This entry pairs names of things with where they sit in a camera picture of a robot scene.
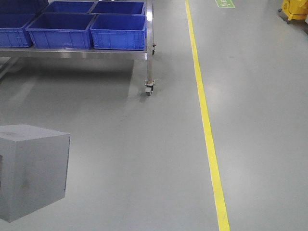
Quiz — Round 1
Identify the yellow mop bucket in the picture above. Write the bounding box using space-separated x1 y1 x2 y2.
277 0 308 24

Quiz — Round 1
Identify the blue bin front left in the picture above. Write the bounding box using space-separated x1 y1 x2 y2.
0 13 35 48

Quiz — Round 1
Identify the blue bin front right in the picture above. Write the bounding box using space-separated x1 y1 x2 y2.
90 14 147 51

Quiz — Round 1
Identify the blue bin back right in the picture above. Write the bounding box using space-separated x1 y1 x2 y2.
90 1 146 15

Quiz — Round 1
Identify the blue bin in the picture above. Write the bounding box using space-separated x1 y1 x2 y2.
0 13 35 48
90 1 146 15
26 13 95 50
42 1 95 13
90 14 147 51

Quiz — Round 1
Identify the gray square base block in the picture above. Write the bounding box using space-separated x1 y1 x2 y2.
0 124 71 222

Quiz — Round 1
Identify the blue bin back middle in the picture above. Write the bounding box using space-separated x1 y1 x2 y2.
42 1 95 13

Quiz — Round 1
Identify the stainless steel wheeled cart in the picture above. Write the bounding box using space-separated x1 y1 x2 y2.
0 0 156 96

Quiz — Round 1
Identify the blue bin front middle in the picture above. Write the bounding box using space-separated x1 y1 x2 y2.
26 13 95 50

